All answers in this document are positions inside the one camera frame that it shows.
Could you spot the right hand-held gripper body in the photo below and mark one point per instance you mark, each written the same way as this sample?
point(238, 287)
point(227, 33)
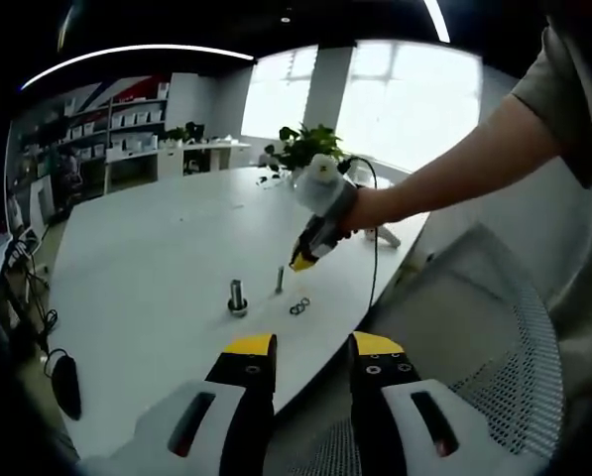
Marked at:
point(325, 193)

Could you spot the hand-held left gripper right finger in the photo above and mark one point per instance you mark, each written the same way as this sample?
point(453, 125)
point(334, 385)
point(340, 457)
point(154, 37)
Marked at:
point(414, 426)

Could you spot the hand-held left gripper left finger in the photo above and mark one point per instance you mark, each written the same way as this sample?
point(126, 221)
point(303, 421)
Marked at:
point(196, 426)

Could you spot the small threaded steel stud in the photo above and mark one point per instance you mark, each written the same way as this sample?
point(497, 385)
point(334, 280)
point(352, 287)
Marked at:
point(279, 280)

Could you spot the large threaded steel stud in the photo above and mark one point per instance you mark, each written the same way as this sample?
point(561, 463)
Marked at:
point(237, 292)

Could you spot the person's right hand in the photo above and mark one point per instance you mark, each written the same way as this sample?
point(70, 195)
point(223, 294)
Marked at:
point(375, 208)

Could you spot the potted green plant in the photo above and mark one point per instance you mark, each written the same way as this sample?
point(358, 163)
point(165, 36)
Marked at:
point(310, 144)

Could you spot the white handheld controller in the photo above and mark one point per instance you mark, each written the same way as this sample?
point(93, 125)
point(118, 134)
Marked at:
point(387, 238)

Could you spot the white mesh office chair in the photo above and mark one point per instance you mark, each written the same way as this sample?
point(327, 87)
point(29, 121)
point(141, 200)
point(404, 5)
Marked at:
point(474, 307)

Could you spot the black computer mouse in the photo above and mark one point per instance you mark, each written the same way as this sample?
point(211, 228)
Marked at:
point(67, 387)

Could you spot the long white office desk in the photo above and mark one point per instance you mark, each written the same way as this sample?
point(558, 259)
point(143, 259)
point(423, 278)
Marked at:
point(176, 154)

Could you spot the small potted desk plant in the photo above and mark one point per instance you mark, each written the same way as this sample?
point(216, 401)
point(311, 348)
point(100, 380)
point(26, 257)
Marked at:
point(176, 134)

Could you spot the white ceiling light strip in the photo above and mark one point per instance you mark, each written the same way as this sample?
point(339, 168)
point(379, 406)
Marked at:
point(137, 52)
point(437, 20)

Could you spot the storage shelf with white bins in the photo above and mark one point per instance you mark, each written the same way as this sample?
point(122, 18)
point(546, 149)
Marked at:
point(127, 119)

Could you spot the person's olive shirt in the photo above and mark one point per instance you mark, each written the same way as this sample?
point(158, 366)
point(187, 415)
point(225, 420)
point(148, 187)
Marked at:
point(563, 74)

